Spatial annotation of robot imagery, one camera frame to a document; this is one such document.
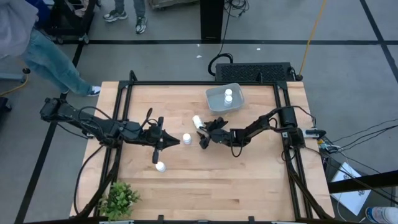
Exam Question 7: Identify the small green potted plant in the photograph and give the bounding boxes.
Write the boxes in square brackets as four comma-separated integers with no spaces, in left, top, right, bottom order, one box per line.
[98,181,142,222]

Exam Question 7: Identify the clear plastic bottle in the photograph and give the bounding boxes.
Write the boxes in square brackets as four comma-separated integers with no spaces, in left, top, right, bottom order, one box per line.
[365,206,398,224]

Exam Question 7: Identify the black silver mounted device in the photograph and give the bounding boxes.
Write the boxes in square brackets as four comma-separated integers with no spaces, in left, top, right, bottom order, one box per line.
[306,128,326,139]

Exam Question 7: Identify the black flat beam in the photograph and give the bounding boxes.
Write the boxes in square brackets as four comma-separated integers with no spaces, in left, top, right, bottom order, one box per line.
[328,169,398,194]

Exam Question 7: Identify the grey plastic basket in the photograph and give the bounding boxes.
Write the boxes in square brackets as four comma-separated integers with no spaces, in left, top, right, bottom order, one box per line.
[205,82,246,115]

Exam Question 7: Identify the black cable bundle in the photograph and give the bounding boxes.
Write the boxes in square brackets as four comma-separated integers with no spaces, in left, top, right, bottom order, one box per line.
[223,0,249,18]

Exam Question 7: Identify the thin black cable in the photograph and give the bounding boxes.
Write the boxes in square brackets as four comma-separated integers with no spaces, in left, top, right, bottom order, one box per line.
[331,117,398,144]

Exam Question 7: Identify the black metal table frame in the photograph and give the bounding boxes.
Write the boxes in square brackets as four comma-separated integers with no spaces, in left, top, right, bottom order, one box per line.
[76,70,335,221]

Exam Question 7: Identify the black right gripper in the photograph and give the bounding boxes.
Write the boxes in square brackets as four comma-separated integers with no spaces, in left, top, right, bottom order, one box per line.
[198,117,234,150]

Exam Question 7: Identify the black caster foot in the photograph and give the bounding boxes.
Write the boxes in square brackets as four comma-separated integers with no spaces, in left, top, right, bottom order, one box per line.
[0,96,12,113]

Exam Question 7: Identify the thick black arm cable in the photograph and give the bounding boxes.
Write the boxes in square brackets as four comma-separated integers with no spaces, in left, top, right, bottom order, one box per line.
[73,144,105,215]

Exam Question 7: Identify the white paper sheet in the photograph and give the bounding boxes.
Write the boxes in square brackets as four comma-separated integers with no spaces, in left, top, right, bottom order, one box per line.
[329,161,373,217]

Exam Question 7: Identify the grey platform base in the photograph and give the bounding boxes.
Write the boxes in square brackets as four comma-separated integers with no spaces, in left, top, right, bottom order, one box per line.
[151,0,200,10]

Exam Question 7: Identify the black coiled power cable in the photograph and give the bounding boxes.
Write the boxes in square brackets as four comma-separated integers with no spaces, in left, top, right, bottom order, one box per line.
[207,6,234,77]

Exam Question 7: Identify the yellow floor cable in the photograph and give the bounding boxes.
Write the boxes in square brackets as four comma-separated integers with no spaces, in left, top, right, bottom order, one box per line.
[0,67,31,97]

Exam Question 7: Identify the black upright post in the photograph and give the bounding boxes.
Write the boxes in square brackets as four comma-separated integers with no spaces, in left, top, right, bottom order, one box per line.
[200,0,225,41]

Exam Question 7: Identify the blue plastic bin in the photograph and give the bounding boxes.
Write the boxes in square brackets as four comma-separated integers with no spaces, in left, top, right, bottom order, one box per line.
[26,0,52,29]

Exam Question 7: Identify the grey stand base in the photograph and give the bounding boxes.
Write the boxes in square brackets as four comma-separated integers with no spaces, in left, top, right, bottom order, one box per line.
[0,72,27,83]

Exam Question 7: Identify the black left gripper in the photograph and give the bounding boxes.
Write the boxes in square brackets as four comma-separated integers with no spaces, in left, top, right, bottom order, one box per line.
[141,116,181,165]

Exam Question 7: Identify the yellow cable with black foot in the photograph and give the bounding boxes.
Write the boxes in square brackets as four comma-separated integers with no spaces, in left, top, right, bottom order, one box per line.
[297,0,328,81]

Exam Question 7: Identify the black perforated computer case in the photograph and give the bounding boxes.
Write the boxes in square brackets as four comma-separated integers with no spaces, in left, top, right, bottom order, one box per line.
[215,62,295,82]

